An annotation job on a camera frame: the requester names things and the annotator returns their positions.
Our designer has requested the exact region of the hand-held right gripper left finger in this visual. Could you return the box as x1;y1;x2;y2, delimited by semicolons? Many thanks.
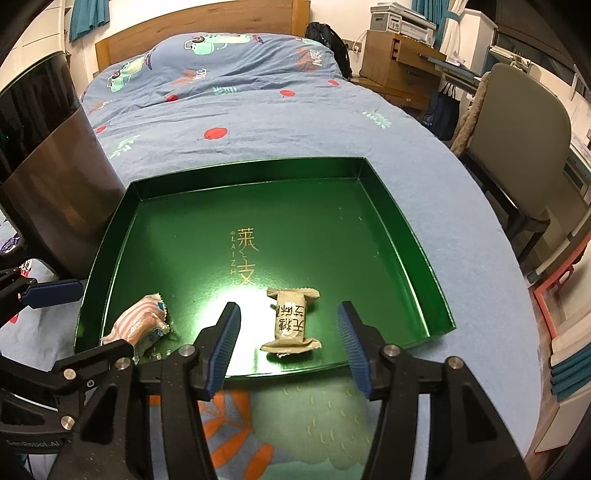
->
78;301;243;480

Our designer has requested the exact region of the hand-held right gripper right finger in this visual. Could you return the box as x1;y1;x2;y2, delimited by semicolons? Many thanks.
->
336;300;533;480

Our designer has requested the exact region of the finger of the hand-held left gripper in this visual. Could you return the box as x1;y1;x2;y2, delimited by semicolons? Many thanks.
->
0;340;136;435
0;267;85;325

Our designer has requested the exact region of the beige candy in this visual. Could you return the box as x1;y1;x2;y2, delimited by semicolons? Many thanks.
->
260;286;322;358

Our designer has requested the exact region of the pink striped snack packet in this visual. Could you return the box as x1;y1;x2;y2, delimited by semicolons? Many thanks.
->
100;292;172;361

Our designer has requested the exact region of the green tray box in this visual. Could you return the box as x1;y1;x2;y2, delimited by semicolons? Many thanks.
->
74;157;458;381

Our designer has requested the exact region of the brown pedal trash bin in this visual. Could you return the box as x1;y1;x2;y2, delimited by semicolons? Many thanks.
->
0;50;127;284

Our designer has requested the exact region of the stack of teal books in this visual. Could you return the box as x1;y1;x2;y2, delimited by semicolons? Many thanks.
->
549;339;591;402

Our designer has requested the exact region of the blue printed blanket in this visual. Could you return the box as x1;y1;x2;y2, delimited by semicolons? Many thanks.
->
0;33;543;480

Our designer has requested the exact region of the dark blue bag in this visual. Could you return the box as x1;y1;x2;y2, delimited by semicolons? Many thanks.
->
421;83;461;141

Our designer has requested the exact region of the beige knitted scarf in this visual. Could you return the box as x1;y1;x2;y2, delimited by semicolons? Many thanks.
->
450;71;492;155

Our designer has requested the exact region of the grey chair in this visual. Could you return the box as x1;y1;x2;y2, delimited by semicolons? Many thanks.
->
459;62;573;259

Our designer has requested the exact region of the wooden headboard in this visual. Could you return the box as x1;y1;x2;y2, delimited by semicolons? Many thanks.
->
95;0;311;77

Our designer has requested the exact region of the teal curtain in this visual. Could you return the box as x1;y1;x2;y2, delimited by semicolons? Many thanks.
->
69;0;109;41
411;0;467;57

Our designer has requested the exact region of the wooden cabinet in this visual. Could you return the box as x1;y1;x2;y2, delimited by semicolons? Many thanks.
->
360;30;448;112

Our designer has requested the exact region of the black backpack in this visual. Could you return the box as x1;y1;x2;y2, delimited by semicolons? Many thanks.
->
305;21;354;79

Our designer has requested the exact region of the white printer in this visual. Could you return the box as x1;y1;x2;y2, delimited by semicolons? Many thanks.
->
370;2;437;47

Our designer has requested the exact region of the white cabinet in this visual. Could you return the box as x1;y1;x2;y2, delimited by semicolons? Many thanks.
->
462;7;500;79

